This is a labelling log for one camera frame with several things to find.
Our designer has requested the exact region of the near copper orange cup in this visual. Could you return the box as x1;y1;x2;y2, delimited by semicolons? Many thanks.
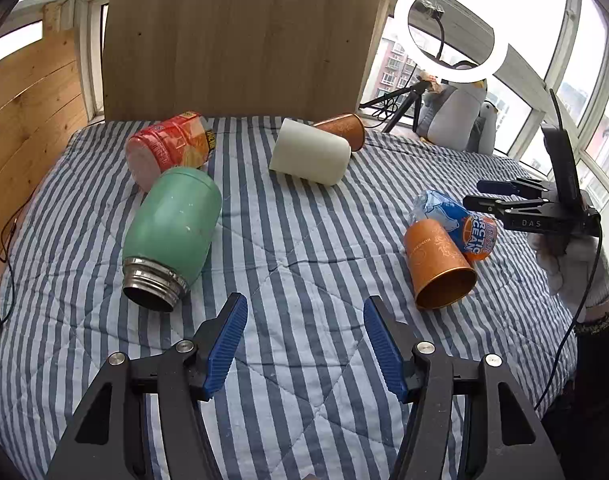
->
405;219;477;310

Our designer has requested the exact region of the copper orange cup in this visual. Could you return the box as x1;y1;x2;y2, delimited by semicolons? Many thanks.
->
313;114;367;152
405;219;477;310

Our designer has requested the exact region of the far copper orange cup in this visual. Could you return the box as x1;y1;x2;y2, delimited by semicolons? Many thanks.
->
313;114;367;152

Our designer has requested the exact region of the white plastic cup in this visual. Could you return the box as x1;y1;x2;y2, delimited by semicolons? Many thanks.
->
269;118;351;186

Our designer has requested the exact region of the green insulated steel cup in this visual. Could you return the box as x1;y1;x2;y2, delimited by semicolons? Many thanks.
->
122;167;222;312

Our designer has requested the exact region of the white gloved hand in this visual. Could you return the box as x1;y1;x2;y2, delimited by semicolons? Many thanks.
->
527;233;609;324

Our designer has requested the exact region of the grey penguin plush toy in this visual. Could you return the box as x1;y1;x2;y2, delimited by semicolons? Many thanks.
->
413;79;498;155

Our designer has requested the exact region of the black tripod stand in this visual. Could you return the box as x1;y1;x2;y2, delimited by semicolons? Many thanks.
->
358;79;431;133

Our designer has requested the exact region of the blue white striped quilt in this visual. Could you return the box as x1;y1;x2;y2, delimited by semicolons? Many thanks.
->
0;117;577;479

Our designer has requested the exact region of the dark brown wooden board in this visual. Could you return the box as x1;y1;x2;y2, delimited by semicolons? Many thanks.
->
103;0;381;122

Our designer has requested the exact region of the red plastic snack jar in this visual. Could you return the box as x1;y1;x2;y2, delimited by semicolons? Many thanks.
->
124;112;216;193

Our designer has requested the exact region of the light pine wooden panel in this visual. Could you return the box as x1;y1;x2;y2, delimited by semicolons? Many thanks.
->
0;28;88;248

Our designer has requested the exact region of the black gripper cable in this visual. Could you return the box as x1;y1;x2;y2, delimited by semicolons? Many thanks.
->
532;88;606;413

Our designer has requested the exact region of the white ring light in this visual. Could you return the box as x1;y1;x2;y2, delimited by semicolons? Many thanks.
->
393;0;509;84

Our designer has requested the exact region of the black power cable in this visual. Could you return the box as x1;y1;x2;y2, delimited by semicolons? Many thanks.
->
0;204;28;331

